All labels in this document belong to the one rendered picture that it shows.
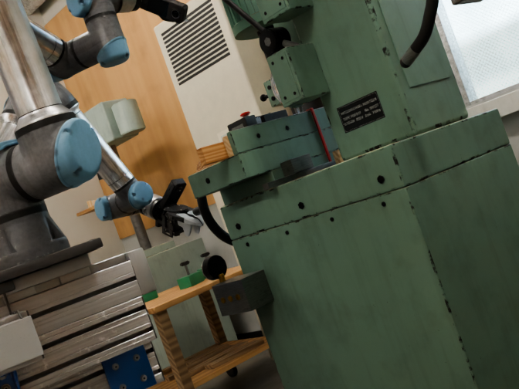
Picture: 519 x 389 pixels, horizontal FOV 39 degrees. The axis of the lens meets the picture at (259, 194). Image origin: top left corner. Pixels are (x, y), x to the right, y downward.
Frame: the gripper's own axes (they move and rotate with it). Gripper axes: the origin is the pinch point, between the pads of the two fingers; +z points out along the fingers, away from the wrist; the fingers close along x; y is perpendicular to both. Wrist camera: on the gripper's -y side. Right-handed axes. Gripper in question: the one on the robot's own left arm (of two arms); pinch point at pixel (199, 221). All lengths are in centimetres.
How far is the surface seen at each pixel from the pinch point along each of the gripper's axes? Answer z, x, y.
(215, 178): 26.9, 16.9, -22.6
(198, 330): -124, -99, 122
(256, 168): 36.5, 12.8, -26.8
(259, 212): 35.0, 9.7, -14.9
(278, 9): 38, 10, -63
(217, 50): -114, -98, -30
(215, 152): 30.7, 20.5, -30.4
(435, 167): 74, -3, -34
